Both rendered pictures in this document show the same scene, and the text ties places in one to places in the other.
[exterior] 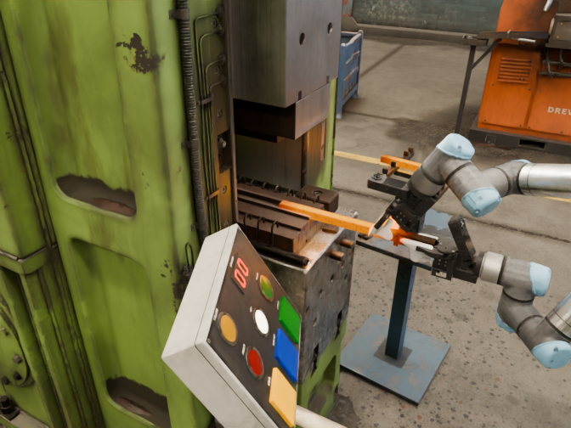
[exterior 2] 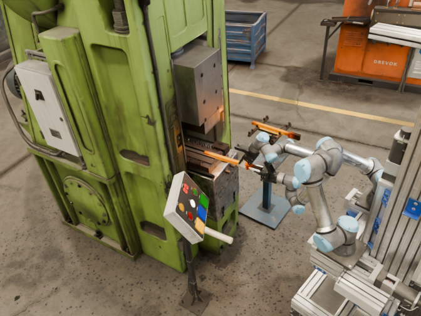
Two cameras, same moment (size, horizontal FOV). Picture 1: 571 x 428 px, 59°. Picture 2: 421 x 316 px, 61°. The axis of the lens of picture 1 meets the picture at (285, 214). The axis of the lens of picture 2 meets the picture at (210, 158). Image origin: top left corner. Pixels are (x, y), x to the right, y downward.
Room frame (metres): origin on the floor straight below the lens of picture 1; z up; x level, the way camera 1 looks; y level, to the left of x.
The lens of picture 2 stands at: (-0.77, -0.23, 2.62)
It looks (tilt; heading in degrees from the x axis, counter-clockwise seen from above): 39 degrees down; 6
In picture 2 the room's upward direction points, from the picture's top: 5 degrees counter-clockwise
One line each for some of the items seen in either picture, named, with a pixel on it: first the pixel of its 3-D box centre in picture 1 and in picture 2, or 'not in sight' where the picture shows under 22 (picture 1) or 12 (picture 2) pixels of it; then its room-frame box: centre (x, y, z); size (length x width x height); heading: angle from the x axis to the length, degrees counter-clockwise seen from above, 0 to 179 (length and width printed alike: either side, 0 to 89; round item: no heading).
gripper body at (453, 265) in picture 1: (457, 260); (269, 175); (1.08, -0.45, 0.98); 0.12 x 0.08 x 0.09; 62
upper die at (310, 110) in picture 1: (244, 97); (186, 114); (1.35, 0.12, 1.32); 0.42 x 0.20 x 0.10; 62
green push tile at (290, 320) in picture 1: (288, 320); (203, 201); (0.81, -0.01, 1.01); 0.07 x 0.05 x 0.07; 177
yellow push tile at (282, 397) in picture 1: (280, 397); (199, 226); (0.61, 0.00, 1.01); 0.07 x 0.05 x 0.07; 177
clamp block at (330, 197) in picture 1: (317, 201); (220, 148); (1.44, -0.10, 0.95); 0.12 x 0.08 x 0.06; 62
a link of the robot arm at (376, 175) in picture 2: not in sight; (383, 182); (0.98, -1.17, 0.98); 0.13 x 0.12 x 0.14; 10
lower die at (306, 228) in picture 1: (248, 211); (192, 155); (1.35, 0.12, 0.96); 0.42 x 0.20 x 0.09; 62
